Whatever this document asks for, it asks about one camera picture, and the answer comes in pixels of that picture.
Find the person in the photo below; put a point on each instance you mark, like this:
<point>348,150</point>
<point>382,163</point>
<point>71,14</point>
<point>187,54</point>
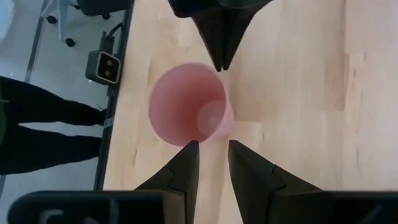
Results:
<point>31,102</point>

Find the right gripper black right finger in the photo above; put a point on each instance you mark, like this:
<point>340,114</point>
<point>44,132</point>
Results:
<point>252,177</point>

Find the black aluminium table frame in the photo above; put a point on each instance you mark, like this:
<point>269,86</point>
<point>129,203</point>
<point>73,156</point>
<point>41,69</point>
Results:
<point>104,155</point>

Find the grey table-level camera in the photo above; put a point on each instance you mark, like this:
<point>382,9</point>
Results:
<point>104,67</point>

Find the pink plastic cup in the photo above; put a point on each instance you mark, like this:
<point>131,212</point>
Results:
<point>180,99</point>

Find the office chair base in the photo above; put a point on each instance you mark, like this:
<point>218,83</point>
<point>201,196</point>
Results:
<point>99,6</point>

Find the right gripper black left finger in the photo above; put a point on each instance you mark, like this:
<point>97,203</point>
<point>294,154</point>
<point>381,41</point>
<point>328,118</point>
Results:
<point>183,174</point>

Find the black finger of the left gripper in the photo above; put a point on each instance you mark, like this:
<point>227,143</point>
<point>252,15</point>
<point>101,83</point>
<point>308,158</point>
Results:
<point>213,34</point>
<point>236,28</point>

